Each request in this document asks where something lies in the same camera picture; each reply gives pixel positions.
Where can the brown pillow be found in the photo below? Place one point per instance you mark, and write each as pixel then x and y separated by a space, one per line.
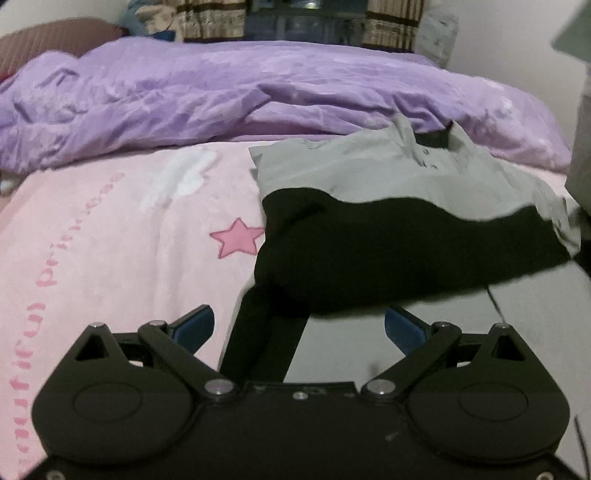
pixel 55 39

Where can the beige striped curtain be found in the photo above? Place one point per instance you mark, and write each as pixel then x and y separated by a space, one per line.
pixel 392 23
pixel 212 21

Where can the pale grey cloth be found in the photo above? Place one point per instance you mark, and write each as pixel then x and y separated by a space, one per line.
pixel 438 32

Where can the pink printed blanket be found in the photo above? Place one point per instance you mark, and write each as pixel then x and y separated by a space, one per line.
pixel 115 240

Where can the grey and black shirt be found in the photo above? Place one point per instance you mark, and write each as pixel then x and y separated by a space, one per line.
pixel 369 170

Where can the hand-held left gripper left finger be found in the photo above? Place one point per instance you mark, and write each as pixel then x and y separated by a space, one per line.
pixel 196 324

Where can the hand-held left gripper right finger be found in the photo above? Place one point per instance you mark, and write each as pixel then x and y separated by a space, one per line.
pixel 404 330

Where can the blue and beige cloth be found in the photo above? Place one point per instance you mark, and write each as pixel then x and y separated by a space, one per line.
pixel 150 18

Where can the purple duvet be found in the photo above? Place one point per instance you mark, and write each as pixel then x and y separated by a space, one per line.
pixel 184 87

